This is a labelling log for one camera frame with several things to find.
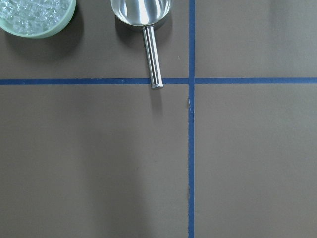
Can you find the metal ice scoop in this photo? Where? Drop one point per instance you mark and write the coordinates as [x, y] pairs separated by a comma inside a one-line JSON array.
[[145, 16]]

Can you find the green bowl with ice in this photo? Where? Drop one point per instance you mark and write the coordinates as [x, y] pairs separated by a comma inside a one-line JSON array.
[[35, 19]]

